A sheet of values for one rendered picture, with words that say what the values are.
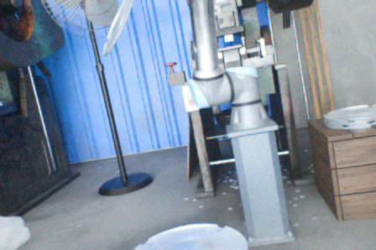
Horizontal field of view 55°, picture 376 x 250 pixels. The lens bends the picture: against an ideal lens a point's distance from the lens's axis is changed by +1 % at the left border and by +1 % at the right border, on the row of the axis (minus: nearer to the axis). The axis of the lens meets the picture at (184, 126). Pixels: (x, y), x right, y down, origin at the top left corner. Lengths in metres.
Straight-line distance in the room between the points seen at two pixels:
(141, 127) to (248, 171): 2.22
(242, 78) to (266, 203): 0.48
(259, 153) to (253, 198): 0.18
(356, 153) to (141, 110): 2.32
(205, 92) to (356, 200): 0.74
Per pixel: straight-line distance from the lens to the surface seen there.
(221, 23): 2.10
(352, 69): 3.50
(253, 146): 1.37
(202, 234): 0.97
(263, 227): 1.47
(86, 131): 3.67
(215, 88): 1.31
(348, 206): 1.61
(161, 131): 3.46
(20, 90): 2.93
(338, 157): 1.53
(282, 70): 1.92
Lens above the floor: 0.70
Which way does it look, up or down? 9 degrees down
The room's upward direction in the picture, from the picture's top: 11 degrees counter-clockwise
